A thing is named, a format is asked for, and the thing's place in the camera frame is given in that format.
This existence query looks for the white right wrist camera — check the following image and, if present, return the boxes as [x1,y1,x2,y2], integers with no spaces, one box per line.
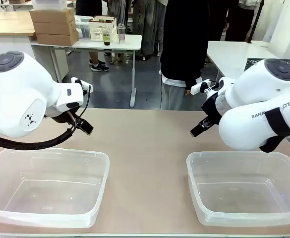
[190,78,213,95]

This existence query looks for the clear plastic bin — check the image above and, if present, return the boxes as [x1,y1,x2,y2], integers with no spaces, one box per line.
[0,148,111,229]
[186,150,290,227]

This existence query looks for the bystander with black sneakers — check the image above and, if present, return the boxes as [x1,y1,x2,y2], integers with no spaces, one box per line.
[75,0,110,73]

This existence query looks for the clear storage container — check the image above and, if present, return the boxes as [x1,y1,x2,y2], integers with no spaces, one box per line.
[74,15,94,39]

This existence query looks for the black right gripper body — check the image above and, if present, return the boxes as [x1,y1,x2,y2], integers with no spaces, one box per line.
[201,92,223,125]

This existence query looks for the white slotted basket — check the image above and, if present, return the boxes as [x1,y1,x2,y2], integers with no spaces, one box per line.
[88,15,117,42]

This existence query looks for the white table with metal legs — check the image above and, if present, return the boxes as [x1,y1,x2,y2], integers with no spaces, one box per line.
[30,34,143,109]

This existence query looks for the cup with green drink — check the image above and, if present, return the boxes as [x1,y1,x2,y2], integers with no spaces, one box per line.
[102,28,111,47]

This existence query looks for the clear plastic box stack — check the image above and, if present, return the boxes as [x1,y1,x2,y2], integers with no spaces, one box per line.
[32,0,68,12]

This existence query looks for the black tripod stand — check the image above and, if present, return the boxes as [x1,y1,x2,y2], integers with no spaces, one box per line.
[245,0,265,44]

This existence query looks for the black strap on right arm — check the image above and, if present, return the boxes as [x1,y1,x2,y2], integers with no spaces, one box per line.
[259,107,290,153]

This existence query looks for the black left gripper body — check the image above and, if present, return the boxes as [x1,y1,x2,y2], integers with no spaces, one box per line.
[44,111,83,126]

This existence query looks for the clear plastic cup with lid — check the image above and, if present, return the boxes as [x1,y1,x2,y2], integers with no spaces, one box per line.
[117,23,126,43]

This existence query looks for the bystander in dark clothes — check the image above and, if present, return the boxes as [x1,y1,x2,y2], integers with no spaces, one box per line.
[209,0,256,42]

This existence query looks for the long white table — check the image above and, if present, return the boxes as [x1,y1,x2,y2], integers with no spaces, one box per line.
[205,40,281,83]

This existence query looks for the dark grey woven basket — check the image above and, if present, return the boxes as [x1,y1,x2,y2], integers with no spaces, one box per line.
[245,58,290,93]

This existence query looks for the bystander in grey trousers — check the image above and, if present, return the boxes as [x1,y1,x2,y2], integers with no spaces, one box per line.
[132,0,167,61]

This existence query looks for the white cabinet with wooden top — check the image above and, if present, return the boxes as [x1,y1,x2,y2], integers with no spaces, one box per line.
[0,11,70,88]

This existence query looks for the brown cardboard box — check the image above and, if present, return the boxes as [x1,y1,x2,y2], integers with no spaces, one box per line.
[36,31,80,47]
[32,20,77,37]
[29,8,76,25]

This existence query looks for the person in black sweater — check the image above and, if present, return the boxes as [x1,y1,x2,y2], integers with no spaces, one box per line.
[159,0,210,111]

